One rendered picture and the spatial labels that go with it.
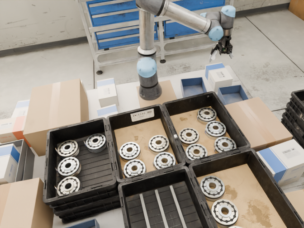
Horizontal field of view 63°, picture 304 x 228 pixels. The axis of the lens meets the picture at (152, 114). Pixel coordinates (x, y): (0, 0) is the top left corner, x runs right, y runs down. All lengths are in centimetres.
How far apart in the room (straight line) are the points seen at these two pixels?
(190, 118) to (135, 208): 57
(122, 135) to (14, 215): 58
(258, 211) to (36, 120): 116
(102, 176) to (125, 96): 72
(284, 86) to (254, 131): 179
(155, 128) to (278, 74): 215
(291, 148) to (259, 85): 179
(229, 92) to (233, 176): 71
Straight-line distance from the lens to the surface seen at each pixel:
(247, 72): 316
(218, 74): 174
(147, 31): 148
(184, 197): 111
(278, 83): 308
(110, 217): 125
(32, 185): 122
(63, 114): 145
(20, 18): 401
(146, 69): 144
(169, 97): 157
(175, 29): 311
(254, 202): 115
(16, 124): 161
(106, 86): 172
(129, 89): 179
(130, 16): 295
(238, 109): 141
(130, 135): 132
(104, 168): 123
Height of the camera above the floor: 183
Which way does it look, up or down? 45 degrees down
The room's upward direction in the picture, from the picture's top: 7 degrees counter-clockwise
